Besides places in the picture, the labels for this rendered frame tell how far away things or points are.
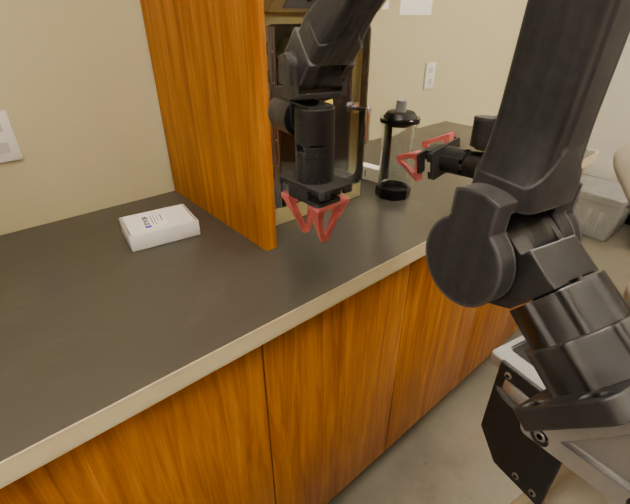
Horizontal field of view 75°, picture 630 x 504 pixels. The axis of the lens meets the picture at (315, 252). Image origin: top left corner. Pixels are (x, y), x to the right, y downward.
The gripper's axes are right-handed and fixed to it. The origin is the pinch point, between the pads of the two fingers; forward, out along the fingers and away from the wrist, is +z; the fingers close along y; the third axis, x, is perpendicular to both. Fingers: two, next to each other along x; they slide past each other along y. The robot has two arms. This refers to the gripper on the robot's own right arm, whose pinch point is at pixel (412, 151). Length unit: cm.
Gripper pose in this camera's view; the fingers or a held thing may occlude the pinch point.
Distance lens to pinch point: 101.7
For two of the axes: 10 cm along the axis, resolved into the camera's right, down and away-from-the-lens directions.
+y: -7.4, 4.7, -4.8
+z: -6.5, -3.4, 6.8
